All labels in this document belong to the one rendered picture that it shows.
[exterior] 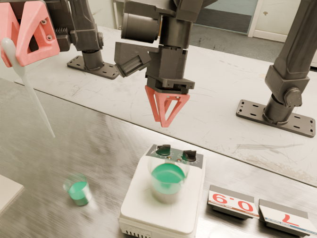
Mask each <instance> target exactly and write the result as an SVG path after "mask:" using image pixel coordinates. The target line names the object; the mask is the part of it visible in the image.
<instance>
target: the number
mask: <svg viewBox="0 0 317 238"><path fill-rule="evenodd" d="M262 209H263V211H264V214H265V216H266V217H267V218H270V219H273V220H276V221H280V222H284V223H287V224H290V225H293V226H296V227H300V228H303V229H306V230H310V231H313V232H316V233H317V231H316V229H315V228H314V227H313V226H312V224H311V223H310V222H309V221H308V220H305V219H302V218H299V217H295V216H292V215H288V214H285V213H282V212H278V211H275V210H271V209H268V208H265V207H262Z"/></svg>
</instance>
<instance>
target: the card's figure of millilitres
mask: <svg viewBox="0 0 317 238"><path fill-rule="evenodd" d="M210 200H211V201H214V202H218V203H221V204H225V205H228V206H231V207H234V208H238V209H241V210H244V211H247V212H251V213H254V214H257V212H256V210H255V207H254V204H251V203H248V202H245V201H241V200H238V199H235V198H231V197H228V196H225V195H221V194H217V193H214V192H211V193H210Z"/></svg>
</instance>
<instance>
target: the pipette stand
mask: <svg viewBox="0 0 317 238"><path fill-rule="evenodd" d="M23 188H24V186H23V185H21V184H18V183H16V182H14V181H12V180H10V179H8V178H6V177H4V176H2V175H0V214H1V213H2V211H3V210H4V209H5V208H6V207H7V206H8V205H9V204H10V203H11V202H12V200H13V199H14V198H15V197H16V196H17V195H18V194H19V193H20V192H21V191H22V190H23Z"/></svg>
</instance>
